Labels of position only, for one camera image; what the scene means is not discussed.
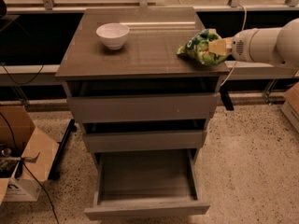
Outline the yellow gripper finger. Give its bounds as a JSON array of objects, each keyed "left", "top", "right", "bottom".
[{"left": 208, "top": 37, "right": 233, "bottom": 56}]

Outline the green rice chip bag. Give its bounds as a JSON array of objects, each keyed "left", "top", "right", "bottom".
[{"left": 177, "top": 29, "right": 228, "bottom": 66}]

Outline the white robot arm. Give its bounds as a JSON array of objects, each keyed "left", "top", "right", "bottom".
[{"left": 208, "top": 19, "right": 299, "bottom": 69}]

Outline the grey top drawer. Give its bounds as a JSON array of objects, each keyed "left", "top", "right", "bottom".
[{"left": 67, "top": 93, "right": 218, "bottom": 123}]

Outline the grey drawer cabinet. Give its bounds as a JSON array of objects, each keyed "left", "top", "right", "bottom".
[{"left": 55, "top": 7, "right": 231, "bottom": 161}]

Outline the grey middle drawer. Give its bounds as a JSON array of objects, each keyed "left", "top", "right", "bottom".
[{"left": 83, "top": 130, "right": 206, "bottom": 153}]

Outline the grey open bottom drawer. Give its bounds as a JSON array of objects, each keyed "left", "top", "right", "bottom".
[{"left": 84, "top": 149, "right": 209, "bottom": 220}]

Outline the cardboard box at right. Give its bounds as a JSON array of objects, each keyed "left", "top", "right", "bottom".
[{"left": 281, "top": 82, "right": 299, "bottom": 132}]

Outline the white ceramic bowl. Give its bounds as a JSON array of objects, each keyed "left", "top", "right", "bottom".
[{"left": 96, "top": 23, "right": 130, "bottom": 50}]

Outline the black stand leg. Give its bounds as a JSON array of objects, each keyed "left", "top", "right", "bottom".
[{"left": 48, "top": 119, "right": 77, "bottom": 180}]

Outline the open cardboard box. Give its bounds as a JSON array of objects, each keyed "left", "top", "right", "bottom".
[{"left": 0, "top": 106, "right": 59, "bottom": 203}]

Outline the white power cable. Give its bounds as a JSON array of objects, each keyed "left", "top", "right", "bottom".
[{"left": 220, "top": 4, "right": 248, "bottom": 88}]

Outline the black cable at left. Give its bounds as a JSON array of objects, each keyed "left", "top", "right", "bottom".
[{"left": 0, "top": 62, "right": 45, "bottom": 87}]

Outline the black floor cable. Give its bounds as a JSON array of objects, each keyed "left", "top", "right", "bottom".
[{"left": 0, "top": 110, "right": 61, "bottom": 224}]

